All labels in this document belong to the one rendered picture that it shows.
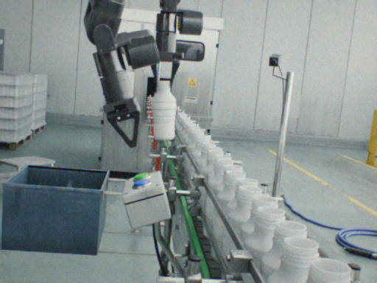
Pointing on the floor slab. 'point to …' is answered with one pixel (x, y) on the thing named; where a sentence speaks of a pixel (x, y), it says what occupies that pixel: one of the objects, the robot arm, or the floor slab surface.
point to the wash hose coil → (345, 235)
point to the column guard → (372, 142)
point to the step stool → (22, 164)
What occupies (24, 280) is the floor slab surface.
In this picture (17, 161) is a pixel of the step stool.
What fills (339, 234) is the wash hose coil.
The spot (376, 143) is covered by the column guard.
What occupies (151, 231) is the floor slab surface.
